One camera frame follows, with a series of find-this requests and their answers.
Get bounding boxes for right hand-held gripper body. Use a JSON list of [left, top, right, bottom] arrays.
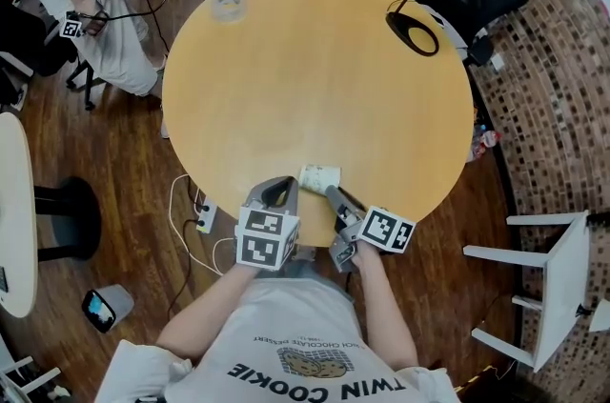
[[328, 205, 417, 273]]

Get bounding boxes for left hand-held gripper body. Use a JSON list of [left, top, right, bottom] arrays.
[[234, 198, 301, 272]]

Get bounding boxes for white paper cup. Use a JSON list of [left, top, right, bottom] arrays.
[[298, 164, 343, 195]]

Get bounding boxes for person's right forearm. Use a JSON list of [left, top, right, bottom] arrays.
[[355, 243, 420, 369]]

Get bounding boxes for person's left forearm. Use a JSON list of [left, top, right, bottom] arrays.
[[156, 262, 261, 362]]

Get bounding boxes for person's white shoe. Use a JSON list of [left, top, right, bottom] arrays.
[[291, 247, 319, 267]]

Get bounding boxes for white power strip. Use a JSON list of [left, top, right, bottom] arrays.
[[195, 199, 219, 234]]

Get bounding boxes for person's white printed t-shirt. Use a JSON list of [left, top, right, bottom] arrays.
[[94, 279, 461, 403]]

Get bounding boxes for plastic drink bottles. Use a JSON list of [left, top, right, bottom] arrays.
[[469, 124, 502, 163]]

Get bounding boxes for grey trash bin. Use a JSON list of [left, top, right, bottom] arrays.
[[81, 284, 135, 334]]

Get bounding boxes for clear tape roll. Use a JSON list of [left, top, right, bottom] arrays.
[[211, 0, 248, 24]]

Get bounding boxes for white stool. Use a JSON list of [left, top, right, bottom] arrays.
[[462, 210, 592, 373]]

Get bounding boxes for white oval table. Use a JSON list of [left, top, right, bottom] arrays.
[[0, 111, 102, 319]]

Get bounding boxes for white rack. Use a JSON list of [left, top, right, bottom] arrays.
[[0, 355, 63, 403]]

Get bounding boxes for black wheeled chair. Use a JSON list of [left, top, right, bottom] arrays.
[[0, 0, 106, 111]]

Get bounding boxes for black floor cable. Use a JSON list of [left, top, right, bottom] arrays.
[[166, 181, 206, 321]]

